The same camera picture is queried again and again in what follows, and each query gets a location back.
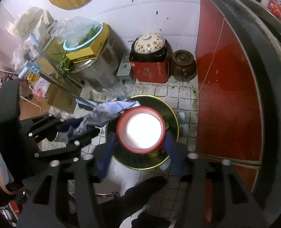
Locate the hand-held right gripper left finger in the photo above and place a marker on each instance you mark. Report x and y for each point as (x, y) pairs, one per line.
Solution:
(104, 158)

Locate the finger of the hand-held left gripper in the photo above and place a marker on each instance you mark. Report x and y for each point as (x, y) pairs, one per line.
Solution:
(45, 122)
(64, 150)

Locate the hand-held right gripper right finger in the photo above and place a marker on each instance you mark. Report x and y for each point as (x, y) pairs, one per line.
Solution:
(173, 158)

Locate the red rimmed white bowl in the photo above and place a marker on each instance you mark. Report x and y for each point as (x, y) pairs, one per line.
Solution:
(140, 128)

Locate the black bowl with toys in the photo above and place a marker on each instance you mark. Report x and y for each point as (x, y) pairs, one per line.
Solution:
(165, 114)

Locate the person's left forearm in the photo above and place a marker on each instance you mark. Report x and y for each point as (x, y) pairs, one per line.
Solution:
(1, 179)

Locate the light blue plastic slipper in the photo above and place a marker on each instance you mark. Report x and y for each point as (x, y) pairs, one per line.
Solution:
(183, 123)
(165, 165)

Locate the brown cardboard boxes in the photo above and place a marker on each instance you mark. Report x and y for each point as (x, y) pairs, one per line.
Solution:
(59, 97)

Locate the red white plastic bag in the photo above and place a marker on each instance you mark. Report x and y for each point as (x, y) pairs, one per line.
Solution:
(39, 89)

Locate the green leafy vegetables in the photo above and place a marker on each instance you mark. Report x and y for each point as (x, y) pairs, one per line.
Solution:
(65, 63)

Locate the clear plastic sheet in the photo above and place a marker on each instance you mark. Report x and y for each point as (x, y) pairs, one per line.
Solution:
(121, 90)

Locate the large metal stockpot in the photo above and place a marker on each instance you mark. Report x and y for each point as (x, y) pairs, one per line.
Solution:
(100, 71)

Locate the light blue plastic basin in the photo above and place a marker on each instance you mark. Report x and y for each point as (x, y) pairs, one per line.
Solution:
(72, 46)

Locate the yellow cardboard box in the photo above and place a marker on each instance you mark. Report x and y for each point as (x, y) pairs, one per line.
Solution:
(93, 47)

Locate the red tin box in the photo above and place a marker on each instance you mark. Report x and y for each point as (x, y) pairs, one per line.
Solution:
(150, 71)

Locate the grey perforated metal box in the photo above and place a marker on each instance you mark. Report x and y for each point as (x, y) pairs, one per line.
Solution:
(125, 70)

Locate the brown ceramic jar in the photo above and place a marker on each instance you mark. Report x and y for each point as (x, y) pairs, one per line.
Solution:
(183, 65)

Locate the clear plastic bag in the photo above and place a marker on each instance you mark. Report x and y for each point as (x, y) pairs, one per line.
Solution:
(69, 26)

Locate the white foam boxes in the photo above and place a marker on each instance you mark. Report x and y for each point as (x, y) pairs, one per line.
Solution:
(28, 21)

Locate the floral lid ceramic pot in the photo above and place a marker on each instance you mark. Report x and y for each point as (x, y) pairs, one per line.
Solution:
(150, 44)

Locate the red snack packets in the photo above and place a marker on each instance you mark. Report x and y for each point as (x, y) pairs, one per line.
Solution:
(277, 7)

